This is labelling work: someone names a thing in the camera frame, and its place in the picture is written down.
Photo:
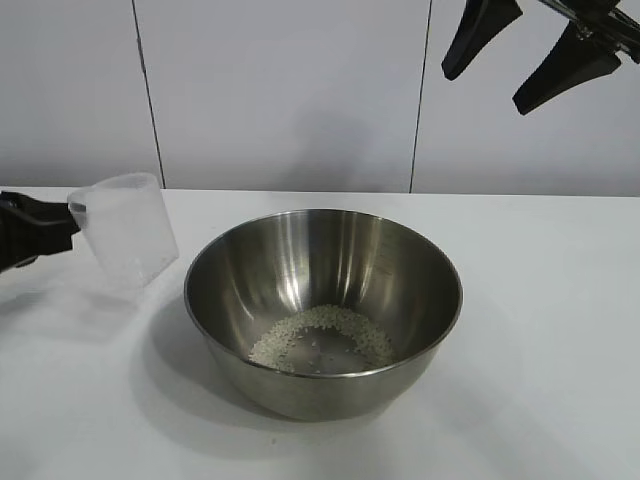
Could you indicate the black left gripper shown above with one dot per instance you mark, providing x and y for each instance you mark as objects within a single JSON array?
[{"x": 6, "y": 240}]

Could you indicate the stainless steel mixing bowl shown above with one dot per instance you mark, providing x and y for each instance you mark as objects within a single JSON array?
[{"x": 325, "y": 395}]

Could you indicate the clear plastic measuring cup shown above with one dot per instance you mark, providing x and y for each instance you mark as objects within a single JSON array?
[{"x": 130, "y": 235}]

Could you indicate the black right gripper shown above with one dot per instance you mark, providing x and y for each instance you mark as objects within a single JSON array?
[{"x": 610, "y": 15}]

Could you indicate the white rice grains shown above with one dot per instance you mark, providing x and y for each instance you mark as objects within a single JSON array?
[{"x": 325, "y": 317}]

